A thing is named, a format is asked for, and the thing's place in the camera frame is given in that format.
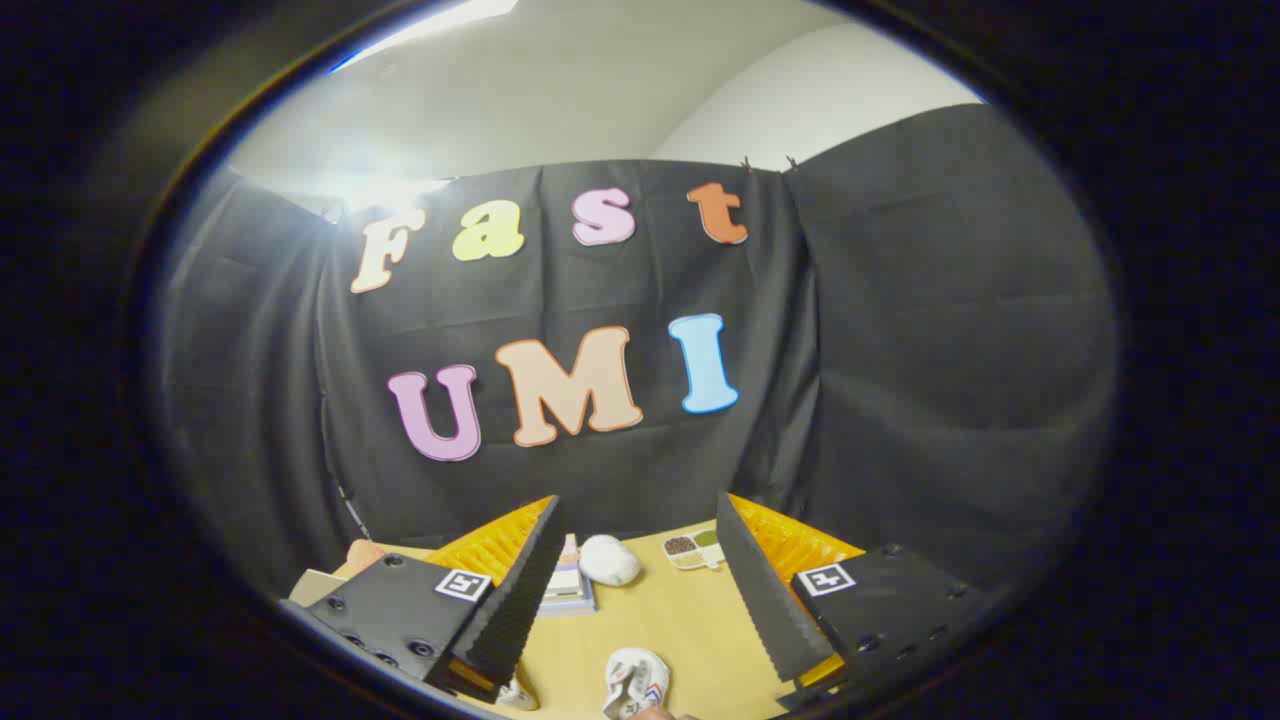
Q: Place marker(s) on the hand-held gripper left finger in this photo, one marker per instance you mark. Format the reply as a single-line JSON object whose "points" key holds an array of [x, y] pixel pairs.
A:
{"points": [[520, 600]]}

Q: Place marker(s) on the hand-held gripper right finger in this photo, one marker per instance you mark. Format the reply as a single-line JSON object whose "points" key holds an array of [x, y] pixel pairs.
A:
{"points": [[765, 600]]}

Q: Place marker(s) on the white canvas shoe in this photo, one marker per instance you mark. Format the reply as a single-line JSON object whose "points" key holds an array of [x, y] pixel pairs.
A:
{"points": [[635, 680], [517, 695]]}

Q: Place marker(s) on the beige fabric storage box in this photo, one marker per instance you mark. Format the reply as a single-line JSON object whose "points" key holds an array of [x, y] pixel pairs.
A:
{"points": [[315, 585]]}

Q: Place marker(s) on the white middle-size book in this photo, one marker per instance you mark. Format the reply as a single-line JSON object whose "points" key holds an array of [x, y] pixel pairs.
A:
{"points": [[568, 596]]}

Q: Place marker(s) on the pale blue spine book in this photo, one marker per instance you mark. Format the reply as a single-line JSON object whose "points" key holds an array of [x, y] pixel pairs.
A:
{"points": [[568, 607]]}

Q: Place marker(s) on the pink cover book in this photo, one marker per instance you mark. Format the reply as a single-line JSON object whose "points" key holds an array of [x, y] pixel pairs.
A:
{"points": [[567, 570]]}

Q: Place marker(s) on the white divided grain dish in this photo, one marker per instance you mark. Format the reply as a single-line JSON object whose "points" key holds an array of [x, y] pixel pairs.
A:
{"points": [[690, 550]]}

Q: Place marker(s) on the white fuzzy ball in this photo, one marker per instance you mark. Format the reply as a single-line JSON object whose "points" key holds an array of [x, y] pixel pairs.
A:
{"points": [[608, 560]]}

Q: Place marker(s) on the orange fuzzy ball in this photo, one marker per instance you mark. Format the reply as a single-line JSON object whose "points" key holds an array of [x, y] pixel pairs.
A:
{"points": [[364, 556]]}

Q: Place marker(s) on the black backdrop cloth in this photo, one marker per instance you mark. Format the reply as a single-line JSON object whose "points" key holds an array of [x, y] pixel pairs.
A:
{"points": [[900, 350]]}

